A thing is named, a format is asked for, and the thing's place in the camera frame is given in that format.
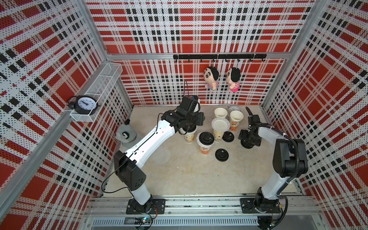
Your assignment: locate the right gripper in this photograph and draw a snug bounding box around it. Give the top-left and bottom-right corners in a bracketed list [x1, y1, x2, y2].
[239, 129, 262, 147]

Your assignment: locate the paper milk tea cup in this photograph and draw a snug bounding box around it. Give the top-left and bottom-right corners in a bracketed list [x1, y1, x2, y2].
[199, 145, 212, 154]
[213, 130, 224, 142]
[185, 133, 195, 143]

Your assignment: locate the black lid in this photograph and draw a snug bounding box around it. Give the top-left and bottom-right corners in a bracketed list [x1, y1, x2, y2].
[198, 132, 215, 145]
[215, 149, 229, 162]
[222, 131, 234, 143]
[241, 140, 254, 149]

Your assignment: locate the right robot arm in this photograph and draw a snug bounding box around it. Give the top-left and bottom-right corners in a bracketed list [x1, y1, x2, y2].
[239, 113, 308, 213]

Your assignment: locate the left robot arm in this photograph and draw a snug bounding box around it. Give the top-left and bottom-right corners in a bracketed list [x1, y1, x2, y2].
[114, 95, 205, 209]

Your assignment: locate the back right paper cup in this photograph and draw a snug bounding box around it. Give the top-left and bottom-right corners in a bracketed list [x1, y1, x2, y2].
[230, 111, 244, 131]

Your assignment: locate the back left paper cup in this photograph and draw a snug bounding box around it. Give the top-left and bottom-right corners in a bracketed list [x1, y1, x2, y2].
[214, 107, 228, 118]

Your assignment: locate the black lid front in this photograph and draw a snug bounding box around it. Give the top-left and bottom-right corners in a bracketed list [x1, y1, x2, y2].
[215, 149, 229, 162]

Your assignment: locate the small white clock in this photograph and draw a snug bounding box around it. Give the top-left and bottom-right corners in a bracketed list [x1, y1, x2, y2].
[229, 105, 241, 112]

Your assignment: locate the plush doll blue striped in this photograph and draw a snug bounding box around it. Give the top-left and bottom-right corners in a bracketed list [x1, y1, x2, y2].
[204, 67, 219, 91]

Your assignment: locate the plush doll pink striped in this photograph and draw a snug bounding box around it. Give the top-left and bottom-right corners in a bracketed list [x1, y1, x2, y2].
[226, 67, 241, 93]

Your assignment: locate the grey plush toy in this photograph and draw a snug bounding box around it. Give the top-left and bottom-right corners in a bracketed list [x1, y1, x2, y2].
[116, 119, 142, 149]

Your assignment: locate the black round alarm clock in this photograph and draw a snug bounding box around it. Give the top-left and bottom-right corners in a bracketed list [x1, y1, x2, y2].
[67, 95, 99, 115]

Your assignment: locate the black hook rail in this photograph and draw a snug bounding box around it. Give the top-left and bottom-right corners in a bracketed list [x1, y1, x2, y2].
[173, 54, 267, 61]

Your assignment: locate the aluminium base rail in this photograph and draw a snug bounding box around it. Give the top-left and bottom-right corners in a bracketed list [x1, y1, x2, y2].
[81, 194, 327, 230]

